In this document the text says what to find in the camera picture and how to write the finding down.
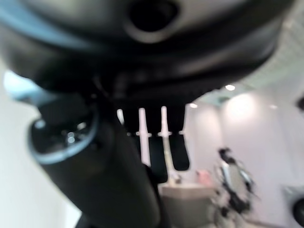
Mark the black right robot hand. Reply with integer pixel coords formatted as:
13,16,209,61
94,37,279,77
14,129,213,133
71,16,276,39
0,0,296,228

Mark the pink object on counter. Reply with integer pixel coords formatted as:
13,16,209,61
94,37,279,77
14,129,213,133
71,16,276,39
196,169,212,185

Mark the white reception counter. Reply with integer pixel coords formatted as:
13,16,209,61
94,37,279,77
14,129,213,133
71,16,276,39
158,182,223,228

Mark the silver humanoid robot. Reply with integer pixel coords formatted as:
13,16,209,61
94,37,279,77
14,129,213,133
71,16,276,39
212,147,258,217

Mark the white washing machine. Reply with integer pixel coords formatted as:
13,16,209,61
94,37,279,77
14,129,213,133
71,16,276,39
282,184,304,228

